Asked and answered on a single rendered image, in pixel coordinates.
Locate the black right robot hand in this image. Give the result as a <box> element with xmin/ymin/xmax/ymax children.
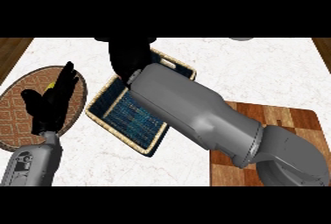
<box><xmin>93</xmin><ymin>38</ymin><xmax>158</xmax><ymax>89</ymax></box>

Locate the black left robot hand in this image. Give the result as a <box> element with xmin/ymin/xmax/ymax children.
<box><xmin>19</xmin><ymin>60</ymin><xmax>81</xmax><ymax>137</ymax></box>

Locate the blue wicker-rimmed basket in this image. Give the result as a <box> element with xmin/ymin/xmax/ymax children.
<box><xmin>84</xmin><ymin>47</ymin><xmax>198</xmax><ymax>158</ymax></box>

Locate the checkered wooden cutting board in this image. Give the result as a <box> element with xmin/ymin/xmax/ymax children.
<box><xmin>210</xmin><ymin>100</ymin><xmax>325</xmax><ymax>187</ymax></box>

